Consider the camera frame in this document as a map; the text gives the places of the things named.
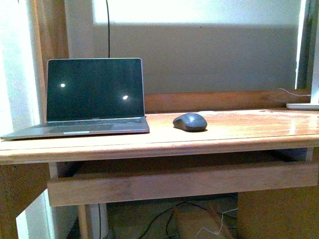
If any black floor cable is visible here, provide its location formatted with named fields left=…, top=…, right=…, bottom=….
left=138, top=199, right=237, bottom=239

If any dark grey computer mouse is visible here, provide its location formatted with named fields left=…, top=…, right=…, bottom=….
left=172, top=113, right=207, bottom=132

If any grey open laptop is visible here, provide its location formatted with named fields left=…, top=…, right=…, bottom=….
left=2, top=58, right=150, bottom=140

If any wooden keyboard drawer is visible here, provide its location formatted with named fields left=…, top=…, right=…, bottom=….
left=47, top=161, right=319, bottom=207

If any white lamp base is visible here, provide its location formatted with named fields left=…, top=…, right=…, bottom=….
left=286, top=82, right=319, bottom=111

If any black wall cable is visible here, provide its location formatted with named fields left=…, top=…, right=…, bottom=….
left=105, top=0, right=111, bottom=59

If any wooden side cabinet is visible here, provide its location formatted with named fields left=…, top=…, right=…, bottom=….
left=237, top=186, right=319, bottom=239

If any white thin cable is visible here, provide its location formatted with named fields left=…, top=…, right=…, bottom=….
left=195, top=208, right=237, bottom=239

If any white lamp cable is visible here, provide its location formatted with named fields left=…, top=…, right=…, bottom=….
left=278, top=87, right=312, bottom=98

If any white pipe with base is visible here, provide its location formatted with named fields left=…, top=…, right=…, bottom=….
left=90, top=203, right=113, bottom=239

